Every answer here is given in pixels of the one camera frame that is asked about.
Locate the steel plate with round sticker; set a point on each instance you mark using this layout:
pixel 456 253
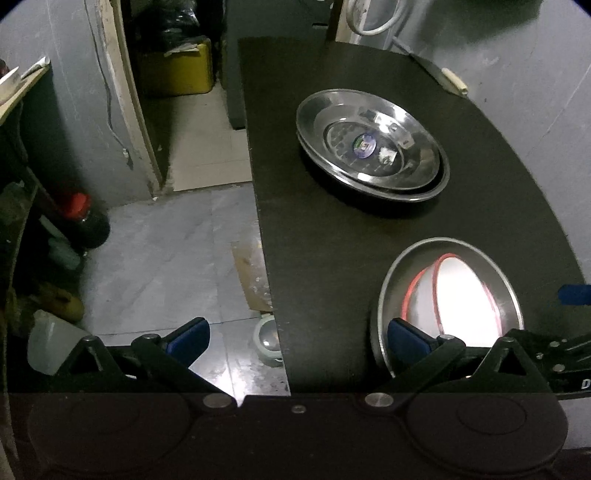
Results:
pixel 341 115

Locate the cardboard sheet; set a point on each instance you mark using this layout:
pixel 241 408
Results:
pixel 251 277

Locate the steel bowl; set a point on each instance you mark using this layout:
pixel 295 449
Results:
pixel 397 277

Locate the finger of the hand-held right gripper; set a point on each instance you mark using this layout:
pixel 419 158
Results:
pixel 570 353
pixel 575 295

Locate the green bottle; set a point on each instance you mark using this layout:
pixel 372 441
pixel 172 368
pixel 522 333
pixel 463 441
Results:
pixel 64 256

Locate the dark bottle with red cap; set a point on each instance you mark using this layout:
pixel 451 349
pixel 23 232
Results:
pixel 90 224

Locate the black plastic bag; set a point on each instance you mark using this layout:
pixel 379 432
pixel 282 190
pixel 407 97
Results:
pixel 171 25

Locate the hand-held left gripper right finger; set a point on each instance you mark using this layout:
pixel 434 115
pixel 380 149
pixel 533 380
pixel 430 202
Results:
pixel 406 336

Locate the yellow bin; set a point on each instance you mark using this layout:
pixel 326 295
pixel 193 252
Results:
pixel 180 74

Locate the plain steel plate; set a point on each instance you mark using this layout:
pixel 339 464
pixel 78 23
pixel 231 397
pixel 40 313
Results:
pixel 441 182

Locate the white plastic jug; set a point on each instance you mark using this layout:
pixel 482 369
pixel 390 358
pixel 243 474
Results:
pixel 48 341

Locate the small bowl on floor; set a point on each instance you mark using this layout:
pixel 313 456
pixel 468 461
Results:
pixel 268 339

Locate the yellow plastic container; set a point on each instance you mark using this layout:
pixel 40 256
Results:
pixel 62 302

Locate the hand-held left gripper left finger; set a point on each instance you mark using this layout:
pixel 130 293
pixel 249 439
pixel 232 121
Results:
pixel 189 339

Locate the dark metal cabinet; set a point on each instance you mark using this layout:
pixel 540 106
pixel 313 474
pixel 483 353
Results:
pixel 272 23

